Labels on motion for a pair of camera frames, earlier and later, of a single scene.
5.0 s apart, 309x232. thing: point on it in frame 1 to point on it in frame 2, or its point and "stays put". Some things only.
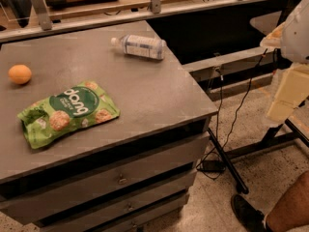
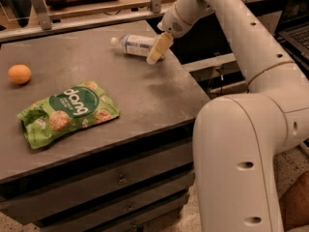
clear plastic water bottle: [152, 48] stays put
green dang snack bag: [77, 106] stays put
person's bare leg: [292, 212] stays put
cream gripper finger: [294, 88] to [162, 44]
